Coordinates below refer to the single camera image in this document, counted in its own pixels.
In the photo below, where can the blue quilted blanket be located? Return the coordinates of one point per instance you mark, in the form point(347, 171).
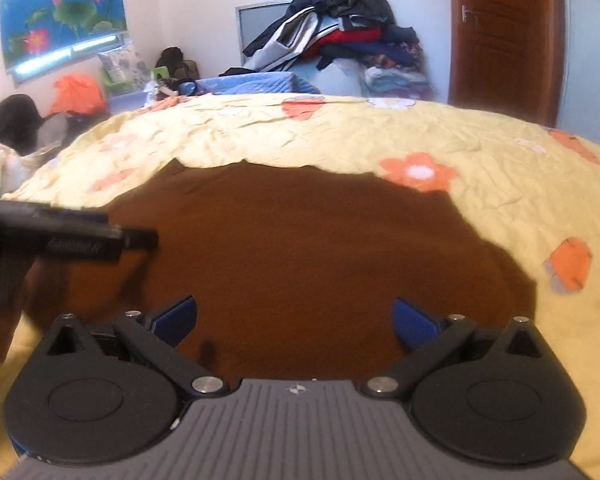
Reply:
point(255, 84)

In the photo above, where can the pile of clothes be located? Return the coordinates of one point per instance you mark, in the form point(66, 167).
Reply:
point(350, 25)

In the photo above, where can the brown knit sweater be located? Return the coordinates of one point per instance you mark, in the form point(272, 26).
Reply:
point(305, 260)

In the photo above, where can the white shiny cloth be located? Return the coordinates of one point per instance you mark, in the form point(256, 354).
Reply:
point(0, 167)

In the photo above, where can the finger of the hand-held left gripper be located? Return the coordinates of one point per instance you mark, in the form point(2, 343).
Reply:
point(95, 240)

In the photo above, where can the white wardrobe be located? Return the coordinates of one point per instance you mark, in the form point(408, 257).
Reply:
point(592, 50)

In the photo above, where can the green plastic item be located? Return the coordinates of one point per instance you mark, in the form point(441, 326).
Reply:
point(115, 85)

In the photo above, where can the brown wooden door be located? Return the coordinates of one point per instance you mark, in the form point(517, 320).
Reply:
point(505, 35)

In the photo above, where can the orange cloth item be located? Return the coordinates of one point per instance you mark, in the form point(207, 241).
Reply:
point(77, 95)

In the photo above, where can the light blue plastic box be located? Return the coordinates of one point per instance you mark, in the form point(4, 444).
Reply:
point(127, 102)

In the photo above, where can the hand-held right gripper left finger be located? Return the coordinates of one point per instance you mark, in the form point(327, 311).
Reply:
point(175, 322)

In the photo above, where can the floral pillow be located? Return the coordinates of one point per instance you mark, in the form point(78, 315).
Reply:
point(125, 62)

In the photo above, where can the lotus wall poster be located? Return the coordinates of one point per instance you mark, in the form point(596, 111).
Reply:
point(60, 5)

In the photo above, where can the black cloth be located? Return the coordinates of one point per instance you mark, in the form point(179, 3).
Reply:
point(12, 120)

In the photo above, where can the dark bag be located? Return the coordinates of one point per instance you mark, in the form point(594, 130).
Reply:
point(180, 62)

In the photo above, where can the light blue bundle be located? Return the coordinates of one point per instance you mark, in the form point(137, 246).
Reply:
point(342, 77)

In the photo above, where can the grey wall panel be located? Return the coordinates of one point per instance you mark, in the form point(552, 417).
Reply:
point(257, 25)

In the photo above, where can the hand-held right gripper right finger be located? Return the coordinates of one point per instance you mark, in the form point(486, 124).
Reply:
point(415, 325)

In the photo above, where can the yellow floral bedsheet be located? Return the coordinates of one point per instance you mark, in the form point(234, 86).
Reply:
point(480, 200)

